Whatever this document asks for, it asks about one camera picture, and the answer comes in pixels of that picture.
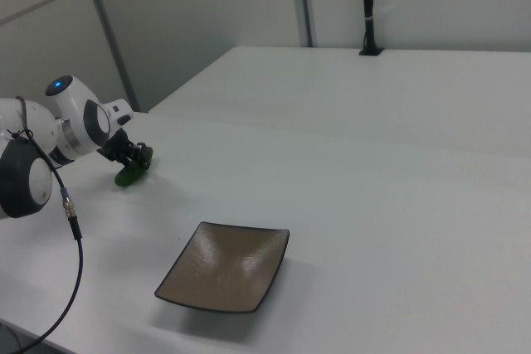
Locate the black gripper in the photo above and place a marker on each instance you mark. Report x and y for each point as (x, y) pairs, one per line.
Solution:
(118, 146)

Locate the green cucumber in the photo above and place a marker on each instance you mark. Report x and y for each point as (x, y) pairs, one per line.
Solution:
(124, 179)

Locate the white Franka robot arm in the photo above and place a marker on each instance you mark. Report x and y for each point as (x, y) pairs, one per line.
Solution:
(72, 101)

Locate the square brown ceramic plate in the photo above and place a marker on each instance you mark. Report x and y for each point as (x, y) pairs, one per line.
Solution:
(226, 269)

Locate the grey partition frame post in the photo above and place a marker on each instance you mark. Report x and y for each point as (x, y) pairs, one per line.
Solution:
(108, 35)
(301, 1)

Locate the black camera stand pole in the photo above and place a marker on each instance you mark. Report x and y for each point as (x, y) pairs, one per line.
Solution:
(367, 1)

